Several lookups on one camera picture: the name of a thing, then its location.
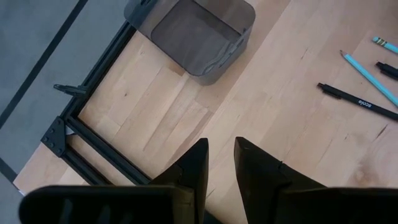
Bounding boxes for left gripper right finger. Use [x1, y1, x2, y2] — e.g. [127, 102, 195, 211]
[233, 136, 398, 224]

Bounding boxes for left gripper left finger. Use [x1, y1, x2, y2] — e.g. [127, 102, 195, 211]
[18, 138, 210, 224]

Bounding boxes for black click pen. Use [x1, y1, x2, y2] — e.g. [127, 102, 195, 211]
[317, 82, 398, 122]
[375, 61, 398, 82]

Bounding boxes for light blue pencil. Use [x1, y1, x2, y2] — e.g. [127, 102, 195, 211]
[372, 36, 398, 55]
[339, 49, 398, 108]

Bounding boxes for grey translucent plastic bin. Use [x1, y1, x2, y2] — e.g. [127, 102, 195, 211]
[123, 0, 257, 86]

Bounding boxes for black aluminium table frame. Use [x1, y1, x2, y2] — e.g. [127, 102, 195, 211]
[40, 21, 154, 187]

